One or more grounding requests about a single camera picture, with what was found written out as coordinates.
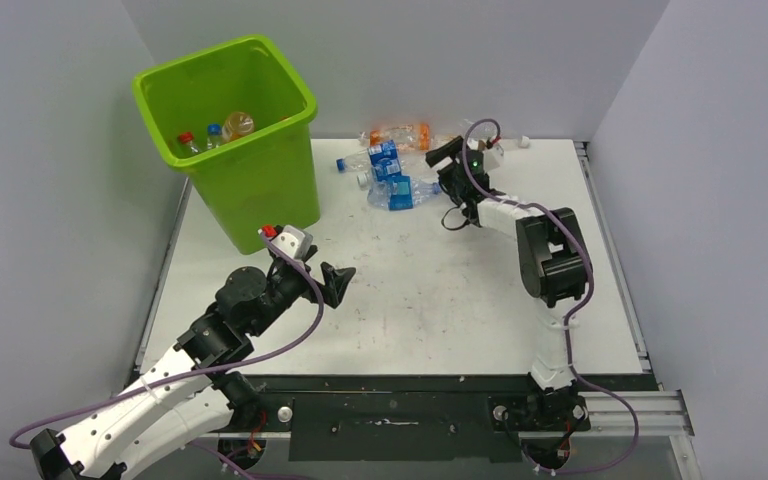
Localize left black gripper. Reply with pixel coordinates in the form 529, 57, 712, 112
247, 245, 354, 337

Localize crushed blue label bottle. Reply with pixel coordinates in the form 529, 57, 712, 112
367, 175, 442, 211

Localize blue label clear bottle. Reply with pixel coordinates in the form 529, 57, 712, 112
335, 140, 432, 180

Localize orange bottle barcode label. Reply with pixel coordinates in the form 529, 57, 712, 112
221, 111, 255, 143

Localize green plastic bin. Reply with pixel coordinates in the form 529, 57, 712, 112
132, 35, 320, 254

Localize Pepsi bottle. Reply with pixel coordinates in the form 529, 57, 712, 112
205, 123, 223, 150

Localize red label clear bottle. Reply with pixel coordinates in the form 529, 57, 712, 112
176, 131, 202, 158

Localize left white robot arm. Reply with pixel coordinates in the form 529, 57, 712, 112
29, 247, 356, 479

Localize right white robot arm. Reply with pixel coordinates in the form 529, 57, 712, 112
425, 136, 589, 428

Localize clear white-cap bottle rear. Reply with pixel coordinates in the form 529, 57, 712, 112
460, 119, 532, 149

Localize orange label bottle rear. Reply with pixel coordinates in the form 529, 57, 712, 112
358, 122, 431, 152

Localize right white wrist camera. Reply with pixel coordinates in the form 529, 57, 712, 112
478, 140, 505, 172

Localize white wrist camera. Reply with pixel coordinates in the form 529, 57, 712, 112
478, 140, 505, 172
258, 225, 317, 263

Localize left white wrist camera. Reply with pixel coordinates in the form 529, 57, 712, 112
258, 225, 317, 263

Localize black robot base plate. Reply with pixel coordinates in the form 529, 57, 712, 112
191, 374, 597, 464

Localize aluminium frame rail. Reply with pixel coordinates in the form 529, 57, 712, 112
582, 390, 694, 437

